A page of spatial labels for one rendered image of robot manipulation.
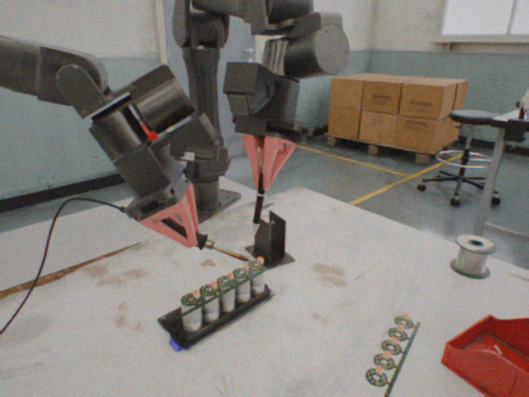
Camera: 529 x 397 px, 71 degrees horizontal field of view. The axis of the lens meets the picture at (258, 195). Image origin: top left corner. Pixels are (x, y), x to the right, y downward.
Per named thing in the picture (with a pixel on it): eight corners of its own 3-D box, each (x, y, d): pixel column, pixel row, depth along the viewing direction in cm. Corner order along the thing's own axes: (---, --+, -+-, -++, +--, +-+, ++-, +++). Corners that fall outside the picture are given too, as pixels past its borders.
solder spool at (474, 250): (453, 276, 62) (460, 249, 60) (446, 256, 67) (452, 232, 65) (495, 282, 60) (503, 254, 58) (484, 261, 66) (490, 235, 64)
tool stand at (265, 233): (278, 265, 72) (262, 210, 73) (304, 259, 63) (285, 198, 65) (251, 273, 69) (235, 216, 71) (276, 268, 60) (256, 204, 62)
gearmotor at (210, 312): (197, 319, 50) (195, 288, 48) (213, 311, 52) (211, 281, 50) (209, 329, 49) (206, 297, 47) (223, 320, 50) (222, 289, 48)
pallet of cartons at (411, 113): (323, 144, 426) (328, 77, 398) (358, 132, 480) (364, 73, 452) (430, 166, 351) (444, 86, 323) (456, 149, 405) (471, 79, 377)
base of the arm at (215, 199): (242, 166, 90) (217, 162, 93) (188, 194, 74) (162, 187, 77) (242, 197, 93) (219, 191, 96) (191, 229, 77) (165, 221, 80)
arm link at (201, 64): (229, 176, 81) (223, 9, 69) (200, 181, 78) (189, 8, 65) (215, 168, 86) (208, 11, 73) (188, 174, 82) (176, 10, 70)
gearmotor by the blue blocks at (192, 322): (179, 330, 49) (177, 298, 47) (196, 320, 50) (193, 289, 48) (191, 340, 47) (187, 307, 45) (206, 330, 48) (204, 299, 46)
